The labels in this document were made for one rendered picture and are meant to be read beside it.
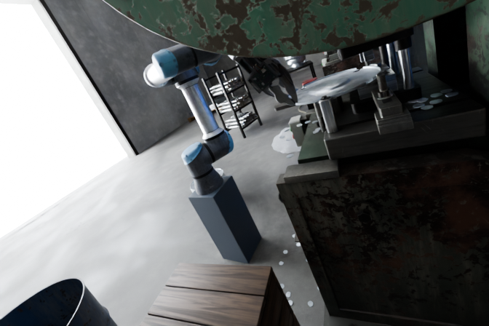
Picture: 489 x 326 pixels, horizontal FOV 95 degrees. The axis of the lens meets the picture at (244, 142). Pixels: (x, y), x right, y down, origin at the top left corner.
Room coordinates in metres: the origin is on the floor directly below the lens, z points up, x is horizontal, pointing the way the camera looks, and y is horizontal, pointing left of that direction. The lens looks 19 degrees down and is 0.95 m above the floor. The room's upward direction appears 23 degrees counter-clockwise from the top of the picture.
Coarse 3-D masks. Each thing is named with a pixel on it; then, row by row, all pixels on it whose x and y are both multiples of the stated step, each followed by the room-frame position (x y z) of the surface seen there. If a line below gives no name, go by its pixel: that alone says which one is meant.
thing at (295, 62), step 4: (296, 56) 3.46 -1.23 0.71; (300, 56) 3.48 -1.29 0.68; (304, 56) 3.50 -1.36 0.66; (288, 60) 3.60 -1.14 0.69; (292, 60) 3.52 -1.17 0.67; (296, 60) 3.48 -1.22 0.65; (300, 60) 3.47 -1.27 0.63; (304, 60) 3.73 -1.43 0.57; (288, 64) 3.57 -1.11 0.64; (292, 64) 3.64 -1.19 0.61; (296, 64) 3.56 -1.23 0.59; (300, 64) 3.54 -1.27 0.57; (304, 64) 3.52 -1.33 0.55; (308, 64) 3.37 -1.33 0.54; (312, 64) 3.36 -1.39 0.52; (292, 68) 3.65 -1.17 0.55; (296, 68) 3.43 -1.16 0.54; (300, 68) 3.41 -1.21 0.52; (312, 68) 3.37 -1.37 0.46; (312, 72) 3.71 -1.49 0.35; (312, 76) 3.72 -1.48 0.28; (316, 76) 3.36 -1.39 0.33; (304, 88) 3.77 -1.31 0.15
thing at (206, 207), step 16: (224, 176) 1.10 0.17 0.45; (224, 192) 1.00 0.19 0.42; (208, 208) 0.98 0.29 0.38; (224, 208) 0.96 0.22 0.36; (240, 208) 1.04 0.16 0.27; (208, 224) 1.02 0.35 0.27; (224, 224) 0.95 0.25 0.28; (240, 224) 1.00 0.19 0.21; (224, 240) 0.99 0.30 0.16; (240, 240) 0.96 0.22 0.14; (256, 240) 1.04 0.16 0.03; (224, 256) 1.03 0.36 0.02; (240, 256) 0.96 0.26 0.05
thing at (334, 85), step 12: (348, 72) 0.76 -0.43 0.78; (360, 72) 0.69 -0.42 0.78; (372, 72) 0.63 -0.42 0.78; (312, 84) 0.81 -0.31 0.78; (324, 84) 0.71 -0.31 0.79; (336, 84) 0.64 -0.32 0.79; (348, 84) 0.61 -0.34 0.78; (360, 84) 0.55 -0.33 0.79; (288, 96) 0.79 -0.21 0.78; (300, 96) 0.72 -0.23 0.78; (312, 96) 0.65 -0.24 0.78; (336, 96) 0.56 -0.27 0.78
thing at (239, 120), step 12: (240, 72) 3.23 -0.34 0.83; (204, 84) 3.23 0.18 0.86; (216, 84) 3.29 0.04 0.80; (228, 84) 3.07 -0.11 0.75; (240, 84) 3.12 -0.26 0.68; (216, 96) 3.28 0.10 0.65; (228, 96) 2.99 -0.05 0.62; (240, 96) 3.17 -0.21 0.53; (216, 108) 3.22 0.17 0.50; (228, 108) 3.10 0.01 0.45; (240, 108) 3.07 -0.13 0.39; (228, 120) 3.24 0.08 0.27; (240, 120) 3.09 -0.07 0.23; (252, 120) 3.13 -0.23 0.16
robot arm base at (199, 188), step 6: (204, 174) 1.01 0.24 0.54; (210, 174) 1.02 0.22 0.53; (216, 174) 1.04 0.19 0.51; (198, 180) 1.01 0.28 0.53; (204, 180) 1.00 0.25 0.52; (210, 180) 1.01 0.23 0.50; (216, 180) 1.02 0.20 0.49; (222, 180) 1.04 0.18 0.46; (198, 186) 1.01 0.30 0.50; (204, 186) 1.00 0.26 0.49; (210, 186) 1.00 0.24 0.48; (216, 186) 1.00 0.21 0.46; (198, 192) 1.01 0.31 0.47; (204, 192) 0.99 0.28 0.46; (210, 192) 0.99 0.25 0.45
